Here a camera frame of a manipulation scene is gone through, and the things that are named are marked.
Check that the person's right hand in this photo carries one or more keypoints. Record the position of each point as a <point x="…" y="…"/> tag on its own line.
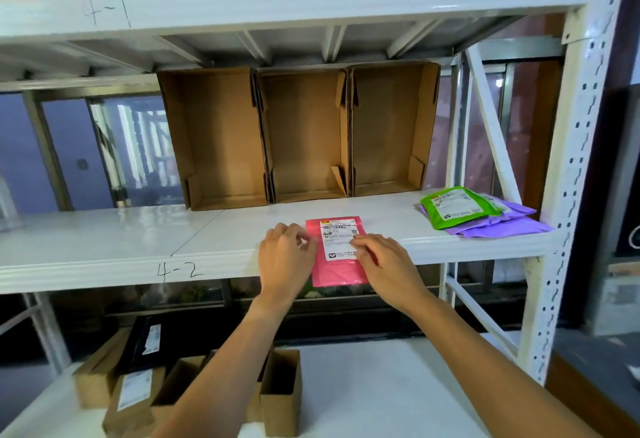
<point x="392" y="275"/>

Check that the person's left hand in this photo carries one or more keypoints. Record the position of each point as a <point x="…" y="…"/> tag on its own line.
<point x="285" y="268"/>

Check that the red mailer bag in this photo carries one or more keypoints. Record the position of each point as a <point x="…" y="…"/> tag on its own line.
<point x="335" y="275"/>

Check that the green mailer bag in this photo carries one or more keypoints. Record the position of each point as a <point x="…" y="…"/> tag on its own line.
<point x="432" y="220"/>

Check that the purple mailer bag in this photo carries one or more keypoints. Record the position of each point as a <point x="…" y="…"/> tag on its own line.
<point x="520" y="210"/>
<point x="510" y="229"/>

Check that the purple mailer bag front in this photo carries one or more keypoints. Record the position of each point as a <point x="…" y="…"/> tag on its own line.
<point x="520" y="210"/>

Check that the person's left forearm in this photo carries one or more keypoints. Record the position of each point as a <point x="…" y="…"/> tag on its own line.
<point x="220" y="377"/>

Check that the person's right forearm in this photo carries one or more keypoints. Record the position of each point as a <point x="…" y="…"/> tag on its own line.
<point x="500" y="377"/>

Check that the white metal shelf rack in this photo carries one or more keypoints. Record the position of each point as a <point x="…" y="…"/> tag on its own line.
<point x="125" y="238"/>

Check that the open brown cardboard box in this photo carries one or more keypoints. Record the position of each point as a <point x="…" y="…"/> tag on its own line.
<point x="305" y="133"/>
<point x="220" y="138"/>
<point x="390" y="128"/>

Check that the black package with white label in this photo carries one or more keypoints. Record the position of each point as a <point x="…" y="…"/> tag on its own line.
<point x="145" y="343"/>

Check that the cardboard carton with white label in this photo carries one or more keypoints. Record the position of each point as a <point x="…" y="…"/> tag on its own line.
<point x="132" y="402"/>

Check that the taped cardboard box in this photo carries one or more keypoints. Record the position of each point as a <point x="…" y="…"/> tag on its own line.
<point x="617" y="303"/>

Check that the metal window frame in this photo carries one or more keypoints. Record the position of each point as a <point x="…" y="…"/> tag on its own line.
<point x="55" y="153"/>

